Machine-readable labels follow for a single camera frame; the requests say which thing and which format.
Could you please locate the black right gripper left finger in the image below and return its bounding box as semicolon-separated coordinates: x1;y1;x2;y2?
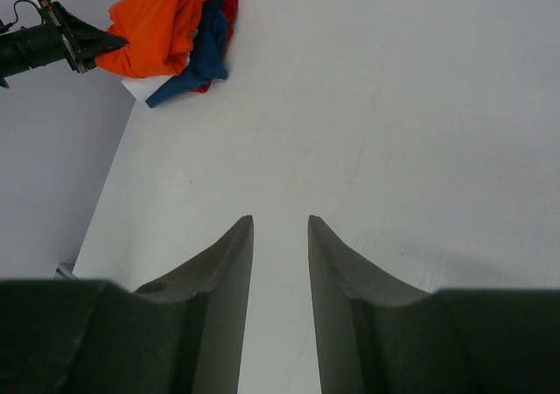
135;215;254;393

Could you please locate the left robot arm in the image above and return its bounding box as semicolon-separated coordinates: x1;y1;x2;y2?
1;2;129;88

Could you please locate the aluminium mounting rail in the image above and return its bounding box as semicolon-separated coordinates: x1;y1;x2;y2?
53;263;77;280

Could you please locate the red folded t-shirt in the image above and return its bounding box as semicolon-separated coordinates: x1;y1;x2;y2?
188;0;239;93

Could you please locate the white folded t-shirt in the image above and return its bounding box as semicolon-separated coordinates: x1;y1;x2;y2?
121;74;174;102

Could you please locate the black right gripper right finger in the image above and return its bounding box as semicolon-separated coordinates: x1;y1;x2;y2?
308;215;436;393

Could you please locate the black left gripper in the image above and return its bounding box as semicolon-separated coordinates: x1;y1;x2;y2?
39;1;128;74

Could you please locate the orange t-shirt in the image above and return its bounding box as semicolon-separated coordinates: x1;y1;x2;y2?
95;0;206;79

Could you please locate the blue folded t-shirt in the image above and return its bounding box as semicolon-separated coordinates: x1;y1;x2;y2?
145;0;228;108

